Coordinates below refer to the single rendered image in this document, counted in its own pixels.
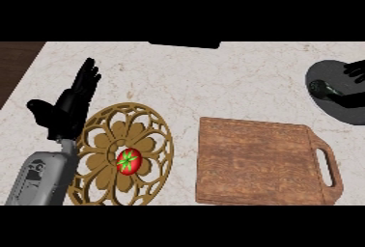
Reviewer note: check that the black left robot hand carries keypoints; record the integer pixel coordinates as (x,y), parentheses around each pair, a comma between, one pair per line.
(71,109)

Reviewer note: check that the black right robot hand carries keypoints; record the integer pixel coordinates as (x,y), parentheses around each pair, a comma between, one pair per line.
(355,100)

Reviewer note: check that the dark purple eggplant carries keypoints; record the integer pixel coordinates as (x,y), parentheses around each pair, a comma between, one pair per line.
(319,87)

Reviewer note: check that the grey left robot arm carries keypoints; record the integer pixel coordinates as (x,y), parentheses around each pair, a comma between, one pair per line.
(43,180)

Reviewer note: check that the dark grey pan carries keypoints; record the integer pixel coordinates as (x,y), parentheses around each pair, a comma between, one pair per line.
(340,112)

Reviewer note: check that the brown wooden cutting board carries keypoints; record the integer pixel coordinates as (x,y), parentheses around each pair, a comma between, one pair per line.
(259,162)

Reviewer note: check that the round golden floral trivet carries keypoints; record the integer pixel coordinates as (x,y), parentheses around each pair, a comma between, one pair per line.
(102,141)

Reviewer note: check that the red tomato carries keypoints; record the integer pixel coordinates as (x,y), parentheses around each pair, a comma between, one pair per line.
(129,161)

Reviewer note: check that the black flat appliance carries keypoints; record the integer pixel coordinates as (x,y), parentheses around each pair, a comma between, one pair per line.
(185,44)

